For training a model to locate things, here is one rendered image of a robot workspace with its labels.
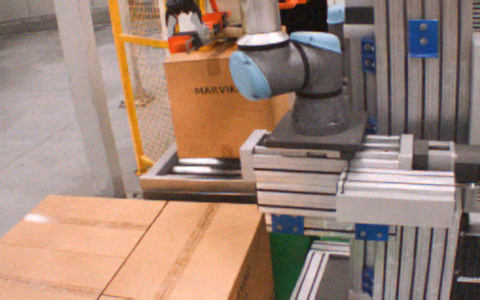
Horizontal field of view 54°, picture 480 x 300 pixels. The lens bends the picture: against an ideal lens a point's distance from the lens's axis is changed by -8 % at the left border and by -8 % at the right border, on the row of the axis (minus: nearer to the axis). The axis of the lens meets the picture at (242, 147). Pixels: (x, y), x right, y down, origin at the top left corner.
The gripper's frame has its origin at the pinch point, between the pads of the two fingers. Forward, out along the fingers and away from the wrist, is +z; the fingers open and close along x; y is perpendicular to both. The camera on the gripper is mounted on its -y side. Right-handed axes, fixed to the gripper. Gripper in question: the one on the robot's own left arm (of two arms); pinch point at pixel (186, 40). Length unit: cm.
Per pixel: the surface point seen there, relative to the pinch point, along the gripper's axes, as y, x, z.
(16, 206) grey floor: 104, 176, 121
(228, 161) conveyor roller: 58, 7, 67
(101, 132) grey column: 103, 94, 68
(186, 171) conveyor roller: 50, 25, 68
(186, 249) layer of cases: -11, 7, 67
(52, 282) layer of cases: -35, 47, 68
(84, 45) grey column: 103, 94, 15
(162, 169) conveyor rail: 42, 33, 63
